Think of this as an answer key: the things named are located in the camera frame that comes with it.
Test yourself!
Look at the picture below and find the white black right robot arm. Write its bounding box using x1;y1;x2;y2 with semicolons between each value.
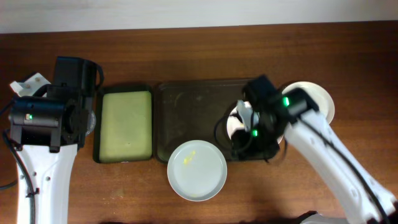
231;75;397;223

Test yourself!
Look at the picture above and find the large yellow foam pad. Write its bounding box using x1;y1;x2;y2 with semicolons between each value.
99;91;152;163

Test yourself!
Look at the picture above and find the white grey plate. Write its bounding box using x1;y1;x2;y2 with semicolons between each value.
167;140;228;202

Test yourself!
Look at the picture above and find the dark brown serving tray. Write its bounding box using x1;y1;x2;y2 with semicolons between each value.
154;79;248;164

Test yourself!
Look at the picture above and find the pink plate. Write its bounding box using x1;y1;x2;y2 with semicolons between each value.
226;107;284;146

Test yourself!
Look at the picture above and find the small black sponge tray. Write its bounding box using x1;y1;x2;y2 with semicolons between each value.
93;83;154;164

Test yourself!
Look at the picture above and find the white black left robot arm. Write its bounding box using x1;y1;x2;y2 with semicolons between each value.
2;57;104;223

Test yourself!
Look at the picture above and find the cream plate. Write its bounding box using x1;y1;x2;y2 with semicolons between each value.
282;81;335;124

